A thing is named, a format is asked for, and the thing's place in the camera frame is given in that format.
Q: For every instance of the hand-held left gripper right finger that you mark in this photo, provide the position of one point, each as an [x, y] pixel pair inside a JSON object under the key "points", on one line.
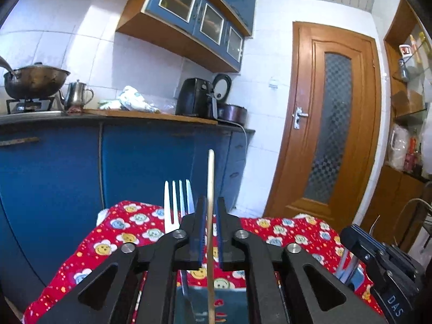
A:
{"points": [[221, 233]]}

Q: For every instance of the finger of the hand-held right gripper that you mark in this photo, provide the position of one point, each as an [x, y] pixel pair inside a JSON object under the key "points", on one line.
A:
{"points": [[395, 253], [352, 243]]}

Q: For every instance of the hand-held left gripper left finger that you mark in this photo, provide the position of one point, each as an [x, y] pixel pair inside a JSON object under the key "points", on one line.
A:
{"points": [[201, 229]]}

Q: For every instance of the large steel fork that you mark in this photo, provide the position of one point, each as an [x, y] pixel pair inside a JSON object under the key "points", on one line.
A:
{"points": [[167, 209]]}

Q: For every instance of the cream chopstick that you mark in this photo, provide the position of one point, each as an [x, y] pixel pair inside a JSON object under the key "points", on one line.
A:
{"points": [[211, 175]]}

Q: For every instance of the light blue utensil holder box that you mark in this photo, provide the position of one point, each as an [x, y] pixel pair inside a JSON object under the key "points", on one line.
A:
{"points": [[229, 307]]}

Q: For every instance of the black metal chair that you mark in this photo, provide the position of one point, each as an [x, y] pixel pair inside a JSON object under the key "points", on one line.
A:
{"points": [[416, 209]]}

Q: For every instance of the wooden shelf unit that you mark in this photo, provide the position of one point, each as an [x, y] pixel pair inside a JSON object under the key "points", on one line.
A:
{"points": [[388, 192]]}

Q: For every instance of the wooden door with glass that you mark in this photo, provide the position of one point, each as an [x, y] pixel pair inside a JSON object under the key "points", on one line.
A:
{"points": [[297, 175]]}

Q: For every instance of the red smiley flower cloth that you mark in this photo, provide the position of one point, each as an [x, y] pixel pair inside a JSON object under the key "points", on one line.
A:
{"points": [[111, 239]]}

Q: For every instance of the white plastic bag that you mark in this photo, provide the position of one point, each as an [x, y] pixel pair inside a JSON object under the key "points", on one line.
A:
{"points": [[398, 146]]}

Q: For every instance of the wooden cutting board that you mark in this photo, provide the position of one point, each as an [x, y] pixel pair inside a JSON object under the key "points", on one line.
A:
{"points": [[175, 117]]}

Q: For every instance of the dark cooking pot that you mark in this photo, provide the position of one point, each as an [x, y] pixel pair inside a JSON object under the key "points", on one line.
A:
{"points": [[233, 113]]}

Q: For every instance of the black air fryer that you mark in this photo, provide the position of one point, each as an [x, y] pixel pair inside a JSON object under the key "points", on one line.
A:
{"points": [[192, 98]]}

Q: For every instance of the patterned kitchen towel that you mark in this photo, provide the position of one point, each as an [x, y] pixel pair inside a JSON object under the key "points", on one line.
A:
{"points": [[135, 99]]}

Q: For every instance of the round black appliance lid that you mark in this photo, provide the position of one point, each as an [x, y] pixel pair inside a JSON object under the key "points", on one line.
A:
{"points": [[224, 84]]}

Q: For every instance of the steel kettle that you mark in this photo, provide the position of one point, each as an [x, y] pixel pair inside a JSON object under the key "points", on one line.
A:
{"points": [[76, 94]]}

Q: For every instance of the gas stove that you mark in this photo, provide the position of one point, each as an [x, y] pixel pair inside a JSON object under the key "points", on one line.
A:
{"points": [[30, 105]]}

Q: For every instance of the steel wok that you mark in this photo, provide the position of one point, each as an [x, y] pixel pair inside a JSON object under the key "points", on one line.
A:
{"points": [[37, 81]]}

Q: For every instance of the blue wall cabinet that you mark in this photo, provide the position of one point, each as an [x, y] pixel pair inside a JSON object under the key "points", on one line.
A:
{"points": [[189, 10]]}

